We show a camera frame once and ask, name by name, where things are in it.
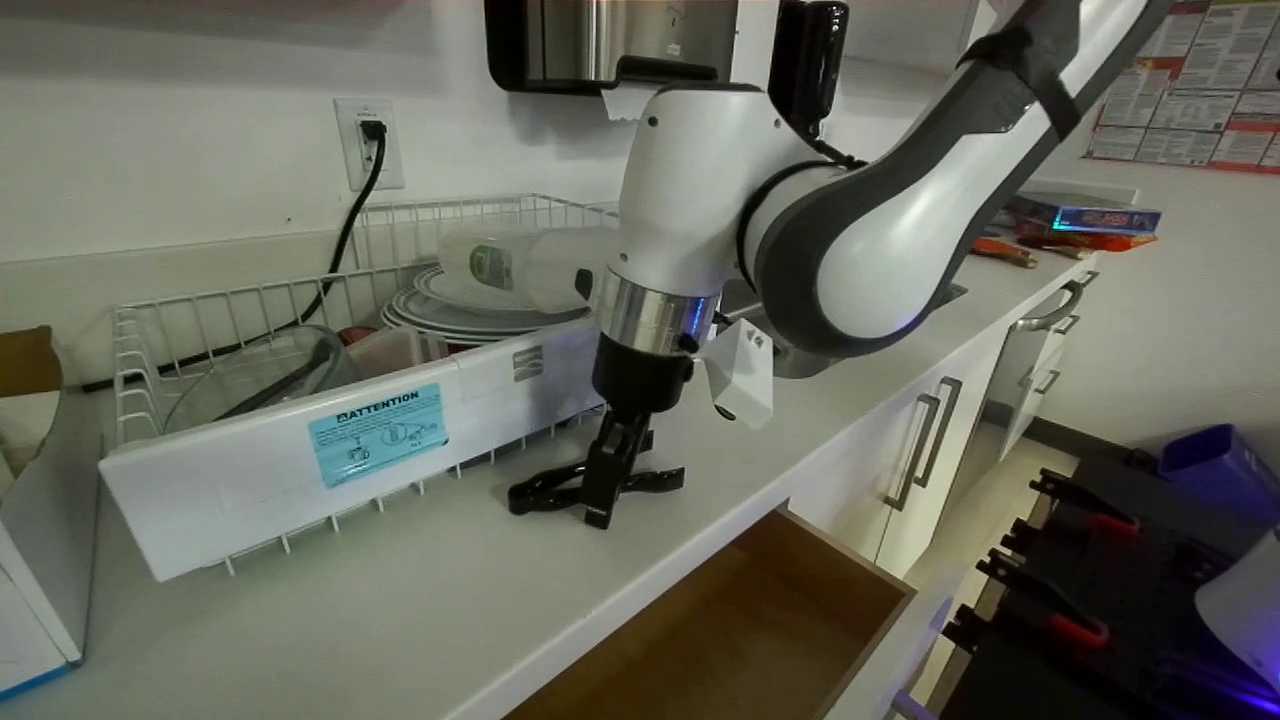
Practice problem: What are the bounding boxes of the steel cabinet door handle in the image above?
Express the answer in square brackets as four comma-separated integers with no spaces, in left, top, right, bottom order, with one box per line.
[875,389,943,515]
[911,374,967,492]

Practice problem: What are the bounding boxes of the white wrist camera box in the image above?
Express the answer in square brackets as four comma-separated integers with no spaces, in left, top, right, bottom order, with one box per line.
[699,318,781,433]

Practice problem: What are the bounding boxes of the white wall outlet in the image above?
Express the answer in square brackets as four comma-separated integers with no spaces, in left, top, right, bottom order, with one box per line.
[331,94,408,198]

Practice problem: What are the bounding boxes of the purple blue plastic block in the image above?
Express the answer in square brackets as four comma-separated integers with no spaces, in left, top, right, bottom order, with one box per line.
[1157,419,1280,515]

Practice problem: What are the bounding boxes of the white counter cabinet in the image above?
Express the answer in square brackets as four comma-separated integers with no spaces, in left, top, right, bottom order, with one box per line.
[774,251,1113,584]

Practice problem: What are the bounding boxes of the clear plastic bottle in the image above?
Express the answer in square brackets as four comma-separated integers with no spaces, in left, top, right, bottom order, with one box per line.
[465,228,623,322]

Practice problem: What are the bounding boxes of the red and white wall poster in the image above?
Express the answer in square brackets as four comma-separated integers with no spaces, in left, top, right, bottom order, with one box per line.
[1083,0,1280,179]

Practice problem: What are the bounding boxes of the white wire dish rack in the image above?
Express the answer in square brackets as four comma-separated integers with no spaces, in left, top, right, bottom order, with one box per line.
[105,188,631,581]

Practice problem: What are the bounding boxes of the orange handled tool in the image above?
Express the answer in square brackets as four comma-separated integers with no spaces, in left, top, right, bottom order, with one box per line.
[964,233,1043,271]

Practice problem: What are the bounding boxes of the black wall soap dispenser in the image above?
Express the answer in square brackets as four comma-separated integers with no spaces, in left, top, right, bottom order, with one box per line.
[765,0,852,137]

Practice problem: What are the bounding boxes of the flat blue box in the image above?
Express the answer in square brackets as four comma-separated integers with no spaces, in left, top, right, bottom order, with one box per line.
[1005,188,1168,249]

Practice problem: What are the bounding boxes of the black power cable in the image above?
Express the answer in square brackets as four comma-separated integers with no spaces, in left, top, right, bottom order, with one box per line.
[195,117,397,415]

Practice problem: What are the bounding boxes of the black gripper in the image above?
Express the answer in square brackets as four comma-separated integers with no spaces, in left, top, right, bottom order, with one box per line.
[576,334,704,534]

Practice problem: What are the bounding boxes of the flat red box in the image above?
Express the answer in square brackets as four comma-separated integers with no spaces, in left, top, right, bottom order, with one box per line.
[1011,223,1157,259]

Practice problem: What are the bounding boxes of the steel paper towel dispenser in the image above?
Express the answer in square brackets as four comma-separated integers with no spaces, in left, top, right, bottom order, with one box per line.
[479,0,745,104]

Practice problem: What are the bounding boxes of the black tongs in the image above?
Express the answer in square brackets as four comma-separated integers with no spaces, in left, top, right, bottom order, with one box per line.
[503,456,693,521]

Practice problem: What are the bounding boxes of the white paper towel sheet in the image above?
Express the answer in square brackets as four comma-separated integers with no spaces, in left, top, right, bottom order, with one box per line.
[595,76,673,124]

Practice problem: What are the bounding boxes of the wooden drawer with white face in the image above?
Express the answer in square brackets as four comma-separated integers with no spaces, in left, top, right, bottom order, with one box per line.
[500,500,922,720]

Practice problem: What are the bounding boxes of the black robot cart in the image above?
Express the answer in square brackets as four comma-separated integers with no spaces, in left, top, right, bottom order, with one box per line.
[933,424,1280,720]

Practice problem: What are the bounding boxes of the steel bar handle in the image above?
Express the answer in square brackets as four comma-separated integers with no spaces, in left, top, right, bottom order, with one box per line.
[1017,270,1102,335]

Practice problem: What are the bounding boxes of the stack of white plates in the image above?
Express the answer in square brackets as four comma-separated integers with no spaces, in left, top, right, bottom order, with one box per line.
[378,257,602,351]

